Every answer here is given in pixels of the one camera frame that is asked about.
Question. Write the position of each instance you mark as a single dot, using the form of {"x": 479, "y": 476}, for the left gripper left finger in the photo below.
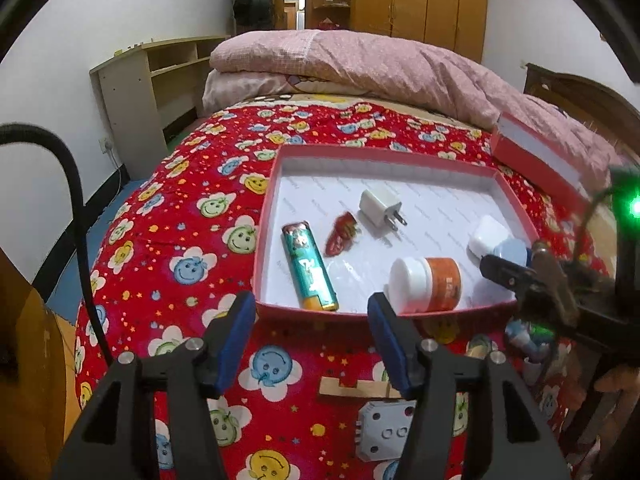
{"x": 114, "y": 436}

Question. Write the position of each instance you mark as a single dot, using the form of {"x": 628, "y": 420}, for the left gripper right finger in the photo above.
{"x": 508, "y": 437}

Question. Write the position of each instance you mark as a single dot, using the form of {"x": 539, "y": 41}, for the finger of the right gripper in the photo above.
{"x": 507, "y": 274}

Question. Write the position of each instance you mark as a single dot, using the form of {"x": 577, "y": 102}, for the light blue round lid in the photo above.
{"x": 513, "y": 250}

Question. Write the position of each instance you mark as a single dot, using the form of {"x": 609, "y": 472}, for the white earbuds case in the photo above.
{"x": 488, "y": 234}

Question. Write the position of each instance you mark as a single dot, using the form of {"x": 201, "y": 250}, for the grey plastic building plate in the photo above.
{"x": 382, "y": 429}

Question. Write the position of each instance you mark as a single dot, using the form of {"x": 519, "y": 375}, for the blue green toy figure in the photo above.
{"x": 535, "y": 342}

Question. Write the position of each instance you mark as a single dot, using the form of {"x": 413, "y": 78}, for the white orange pill bottle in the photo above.
{"x": 424, "y": 285}

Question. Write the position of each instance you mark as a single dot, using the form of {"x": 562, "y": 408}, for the red box lid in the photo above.
{"x": 527, "y": 152}

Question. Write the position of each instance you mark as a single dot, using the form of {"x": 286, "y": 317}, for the red snack wrapper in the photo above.
{"x": 342, "y": 236}

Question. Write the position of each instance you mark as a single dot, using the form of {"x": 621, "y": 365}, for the dark wooden headboard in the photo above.
{"x": 596, "y": 106}

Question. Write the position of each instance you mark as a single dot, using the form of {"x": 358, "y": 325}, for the red shallow box tray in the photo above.
{"x": 405, "y": 205}

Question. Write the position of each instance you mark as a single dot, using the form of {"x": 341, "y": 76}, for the pink folded quilt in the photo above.
{"x": 399, "y": 70}

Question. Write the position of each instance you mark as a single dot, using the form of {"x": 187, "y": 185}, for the beige wooden shelf unit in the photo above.
{"x": 151, "y": 90}

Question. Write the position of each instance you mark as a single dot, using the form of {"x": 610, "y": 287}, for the white USB wall charger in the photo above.
{"x": 382, "y": 208}

